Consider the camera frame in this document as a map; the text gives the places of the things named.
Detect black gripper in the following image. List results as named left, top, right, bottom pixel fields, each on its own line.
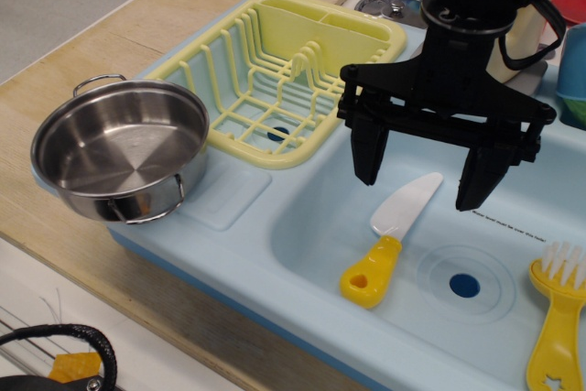
left=339, top=28, right=556, bottom=212

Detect yellow handled white toy knife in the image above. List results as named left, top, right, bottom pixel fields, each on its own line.
left=339, top=172, right=443, bottom=309

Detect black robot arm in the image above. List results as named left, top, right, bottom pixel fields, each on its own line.
left=338, top=0, right=566, bottom=211

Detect steel pot lid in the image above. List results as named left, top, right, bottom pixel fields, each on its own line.
left=354, top=0, right=425, bottom=28

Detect stainless steel pot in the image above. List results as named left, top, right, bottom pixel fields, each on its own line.
left=30, top=74, right=210, bottom=224

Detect grey toy faucet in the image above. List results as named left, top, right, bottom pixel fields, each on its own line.
left=505, top=60, right=548, bottom=97

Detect light blue toy sink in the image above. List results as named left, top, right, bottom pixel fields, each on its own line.
left=46, top=120, right=585, bottom=390

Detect green plastic item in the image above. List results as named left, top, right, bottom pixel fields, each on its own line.
left=560, top=98, right=586, bottom=130

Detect cream plastic bottle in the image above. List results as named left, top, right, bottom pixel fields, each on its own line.
left=486, top=5, right=546, bottom=83

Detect blue plastic cup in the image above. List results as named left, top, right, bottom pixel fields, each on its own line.
left=557, top=23, right=585, bottom=102

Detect yellow dish drying rack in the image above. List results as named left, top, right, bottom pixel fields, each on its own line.
left=145, top=0, right=407, bottom=169

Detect yellow dish brush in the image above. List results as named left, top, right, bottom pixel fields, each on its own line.
left=526, top=242, right=585, bottom=390

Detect red plastic bowl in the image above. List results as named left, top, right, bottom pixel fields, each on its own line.
left=551, top=0, right=586, bottom=26

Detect wooden board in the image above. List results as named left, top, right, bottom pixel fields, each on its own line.
left=1, top=0, right=359, bottom=390

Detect black base with screw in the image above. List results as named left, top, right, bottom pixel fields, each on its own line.
left=1, top=375, right=119, bottom=391

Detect yellow tape piece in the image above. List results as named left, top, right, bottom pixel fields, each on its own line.
left=48, top=353, right=102, bottom=384

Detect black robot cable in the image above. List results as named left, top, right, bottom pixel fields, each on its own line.
left=497, top=0, right=568, bottom=72

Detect black braided cable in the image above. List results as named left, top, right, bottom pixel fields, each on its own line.
left=0, top=323, right=117, bottom=391

